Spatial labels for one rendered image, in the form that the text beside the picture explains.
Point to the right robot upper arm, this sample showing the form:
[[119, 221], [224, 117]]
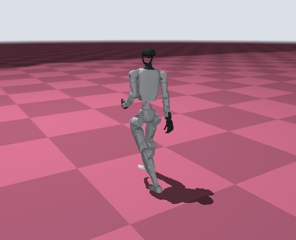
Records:
[[163, 83]]

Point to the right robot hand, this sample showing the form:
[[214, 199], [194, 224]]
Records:
[[169, 123]]

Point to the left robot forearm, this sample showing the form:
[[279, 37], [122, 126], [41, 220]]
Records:
[[129, 100]]

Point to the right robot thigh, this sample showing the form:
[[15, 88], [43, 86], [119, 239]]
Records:
[[150, 130]]

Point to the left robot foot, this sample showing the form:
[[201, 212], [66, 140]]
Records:
[[157, 188]]

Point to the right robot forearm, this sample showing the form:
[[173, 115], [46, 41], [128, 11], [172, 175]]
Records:
[[166, 106]]

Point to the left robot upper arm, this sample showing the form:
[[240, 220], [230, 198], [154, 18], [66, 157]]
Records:
[[133, 82]]

